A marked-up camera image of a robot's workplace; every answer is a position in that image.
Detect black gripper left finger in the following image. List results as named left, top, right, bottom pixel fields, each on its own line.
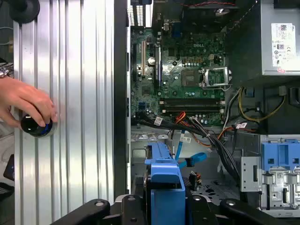
left=50, top=194, right=150, bottom=225

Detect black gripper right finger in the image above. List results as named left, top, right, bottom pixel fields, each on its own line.
left=187, top=194, right=292, bottom=225

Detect blue disk wire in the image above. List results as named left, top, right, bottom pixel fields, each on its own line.
left=173, top=134, right=207, bottom=169

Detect round black tool blue ring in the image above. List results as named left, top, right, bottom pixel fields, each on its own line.
left=20, top=113, right=57, bottom=138

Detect metal disk bay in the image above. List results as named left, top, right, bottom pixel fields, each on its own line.
left=130, top=130, right=180, bottom=196

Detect black RAM slot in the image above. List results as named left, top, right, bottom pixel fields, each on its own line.
left=161, top=110, right=225, bottom=115
left=159, top=101, right=226, bottom=106
left=159, top=97, right=226, bottom=102
left=161, top=106, right=225, bottom=111

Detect black expansion slot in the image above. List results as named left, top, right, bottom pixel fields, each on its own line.
left=133, top=43, right=138, bottom=82

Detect white expansion slot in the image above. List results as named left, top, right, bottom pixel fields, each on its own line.
left=140, top=40, right=146, bottom=76

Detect person's bare hand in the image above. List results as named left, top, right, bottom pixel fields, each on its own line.
left=0, top=76, right=59, bottom=129

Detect grey metal drive cage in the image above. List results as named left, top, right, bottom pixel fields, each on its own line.
left=240, top=134, right=300, bottom=212

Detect blue plastic drive carrier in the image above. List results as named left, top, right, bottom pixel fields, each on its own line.
left=260, top=138, right=300, bottom=170

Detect dark flat phone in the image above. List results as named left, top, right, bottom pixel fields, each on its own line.
left=3, top=153, right=15, bottom=182

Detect open black PC case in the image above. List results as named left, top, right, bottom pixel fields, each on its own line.
left=113, top=0, right=300, bottom=225

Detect square CPU socket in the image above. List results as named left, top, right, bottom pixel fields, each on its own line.
left=181, top=68, right=201, bottom=88

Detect black low-profile graphics card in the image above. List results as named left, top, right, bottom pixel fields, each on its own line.
left=154, top=44, right=163, bottom=89

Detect green Dell motherboard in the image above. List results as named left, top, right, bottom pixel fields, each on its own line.
left=130, top=20, right=227, bottom=127

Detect silver wristwatch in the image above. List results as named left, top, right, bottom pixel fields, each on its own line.
left=0, top=64, right=10, bottom=80

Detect grey power supply unit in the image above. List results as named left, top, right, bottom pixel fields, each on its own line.
left=260, top=0, right=300, bottom=77

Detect black case fan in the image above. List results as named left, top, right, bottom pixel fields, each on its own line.
left=182, top=0, right=240, bottom=17

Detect round black knob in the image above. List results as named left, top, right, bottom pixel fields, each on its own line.
left=8, top=0, right=41, bottom=24

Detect black cable bundle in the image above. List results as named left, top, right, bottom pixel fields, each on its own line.
left=135, top=112, right=241, bottom=181

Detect orange wire bundle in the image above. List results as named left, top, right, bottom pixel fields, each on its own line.
left=175, top=111, right=257, bottom=148

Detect yellow and black wires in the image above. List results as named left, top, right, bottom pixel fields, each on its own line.
left=222, top=86, right=287, bottom=128

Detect thin wire locking lever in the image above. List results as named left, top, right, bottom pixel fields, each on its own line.
left=202, top=83, right=233, bottom=91

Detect metal socket cover frame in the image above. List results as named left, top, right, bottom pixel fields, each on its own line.
left=201, top=66, right=232, bottom=90

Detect thin white cable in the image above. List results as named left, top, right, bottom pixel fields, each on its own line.
left=0, top=26, right=15, bottom=45

